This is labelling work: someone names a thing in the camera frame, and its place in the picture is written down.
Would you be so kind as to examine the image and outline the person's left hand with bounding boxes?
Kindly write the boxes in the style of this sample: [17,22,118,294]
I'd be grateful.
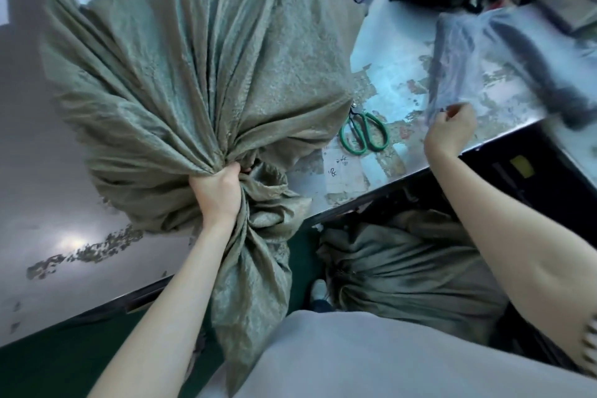
[188,164,243,225]

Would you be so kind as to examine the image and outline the person's right hand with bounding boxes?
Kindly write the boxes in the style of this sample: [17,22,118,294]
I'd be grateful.
[423,103,478,158]

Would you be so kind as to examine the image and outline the clear plastic bag with garment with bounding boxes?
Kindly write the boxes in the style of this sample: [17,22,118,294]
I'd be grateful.
[425,5,597,130]

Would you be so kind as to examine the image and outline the large green woven sack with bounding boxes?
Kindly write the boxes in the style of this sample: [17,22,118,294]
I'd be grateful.
[41,0,364,396]

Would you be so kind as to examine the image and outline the person's right forearm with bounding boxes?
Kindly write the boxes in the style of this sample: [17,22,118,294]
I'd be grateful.
[428,141,597,342]

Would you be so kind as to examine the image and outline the person's left forearm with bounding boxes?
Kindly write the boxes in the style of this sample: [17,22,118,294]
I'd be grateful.
[87,211,239,398]

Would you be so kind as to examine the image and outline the white paper note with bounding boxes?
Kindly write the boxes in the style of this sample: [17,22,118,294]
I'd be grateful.
[323,141,371,195]

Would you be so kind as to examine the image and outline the person's shoe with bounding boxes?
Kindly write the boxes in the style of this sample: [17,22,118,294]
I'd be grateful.
[310,279,329,305]

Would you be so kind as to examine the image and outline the person's grey shirt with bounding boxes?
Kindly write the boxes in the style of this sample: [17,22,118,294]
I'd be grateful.
[233,309,597,398]

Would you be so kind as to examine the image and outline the green handled scissors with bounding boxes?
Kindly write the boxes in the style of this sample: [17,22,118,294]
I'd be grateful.
[339,103,390,155]

